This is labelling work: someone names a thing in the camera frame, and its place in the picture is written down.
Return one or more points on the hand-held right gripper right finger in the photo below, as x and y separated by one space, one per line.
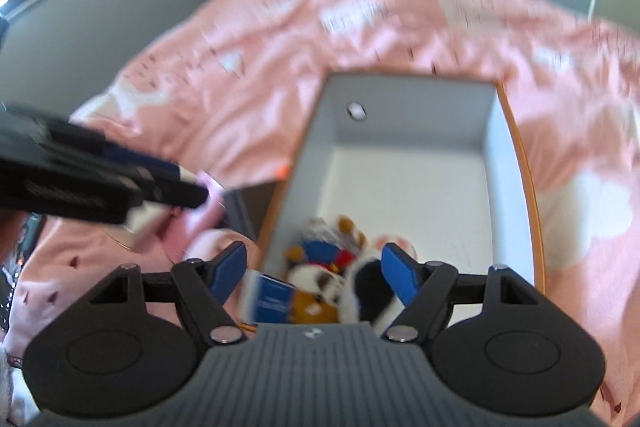
400 276

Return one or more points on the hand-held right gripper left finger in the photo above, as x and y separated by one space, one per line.
227 274

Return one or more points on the pink box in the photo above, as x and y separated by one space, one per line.
197 219

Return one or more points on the white storage box orange rim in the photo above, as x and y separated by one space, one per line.
400 177

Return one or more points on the blue and white card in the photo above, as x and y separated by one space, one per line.
267 299

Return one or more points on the pink printed blanket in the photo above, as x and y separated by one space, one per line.
250 57

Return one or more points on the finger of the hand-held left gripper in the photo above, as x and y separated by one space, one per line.
145 162
172 194

